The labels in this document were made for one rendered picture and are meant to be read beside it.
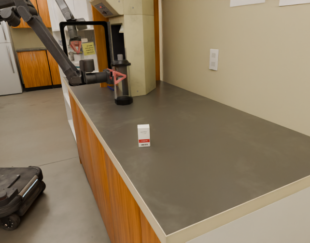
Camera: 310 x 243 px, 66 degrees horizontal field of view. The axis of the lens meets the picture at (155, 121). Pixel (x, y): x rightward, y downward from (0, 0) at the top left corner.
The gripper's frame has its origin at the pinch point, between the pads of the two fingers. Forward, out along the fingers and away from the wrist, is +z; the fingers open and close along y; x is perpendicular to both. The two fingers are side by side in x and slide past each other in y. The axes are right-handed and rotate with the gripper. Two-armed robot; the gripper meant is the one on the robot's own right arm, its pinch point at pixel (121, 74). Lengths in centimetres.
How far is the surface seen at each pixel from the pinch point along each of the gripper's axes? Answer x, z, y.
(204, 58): -6, 50, -7
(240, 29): -22, 50, -34
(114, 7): -34.5, 2.2, 9.7
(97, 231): 110, -25, 9
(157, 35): -18, 45, 47
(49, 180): 110, -53, 92
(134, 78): 5.0, 10.8, 9.9
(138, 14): -31.1, 15.7, 9.8
